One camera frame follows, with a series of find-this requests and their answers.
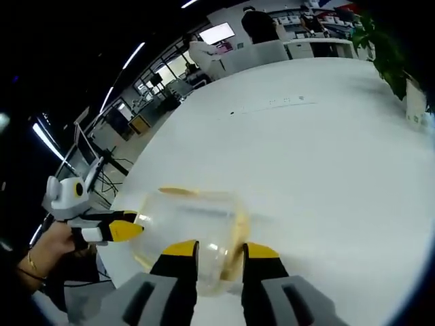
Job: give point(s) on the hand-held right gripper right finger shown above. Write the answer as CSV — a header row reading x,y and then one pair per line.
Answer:
x,y
261,271

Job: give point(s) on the silver laptop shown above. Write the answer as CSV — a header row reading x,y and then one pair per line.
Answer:
x,y
86,153

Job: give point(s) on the white counter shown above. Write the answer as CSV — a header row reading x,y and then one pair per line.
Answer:
x,y
316,47

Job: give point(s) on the person's left hand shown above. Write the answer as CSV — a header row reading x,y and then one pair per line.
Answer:
x,y
56,248

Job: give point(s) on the green potted plant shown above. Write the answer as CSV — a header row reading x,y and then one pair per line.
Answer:
x,y
397,51

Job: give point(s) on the clear plastic buckle box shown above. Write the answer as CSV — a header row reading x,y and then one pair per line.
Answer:
x,y
190,224

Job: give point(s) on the ceiling light strip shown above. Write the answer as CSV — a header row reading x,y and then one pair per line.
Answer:
x,y
133,55
189,3
107,99
47,141

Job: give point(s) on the white lit monitor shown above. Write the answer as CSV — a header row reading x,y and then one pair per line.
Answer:
x,y
217,33

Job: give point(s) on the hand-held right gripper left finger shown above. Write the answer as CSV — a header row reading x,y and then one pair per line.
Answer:
x,y
173,271

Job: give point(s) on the yellow wooden box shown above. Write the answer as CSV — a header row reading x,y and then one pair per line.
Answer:
x,y
140,124

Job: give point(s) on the black laptop stand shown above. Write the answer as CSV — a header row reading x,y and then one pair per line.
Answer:
x,y
112,161

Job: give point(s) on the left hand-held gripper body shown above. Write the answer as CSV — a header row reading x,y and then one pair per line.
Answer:
x,y
66,197

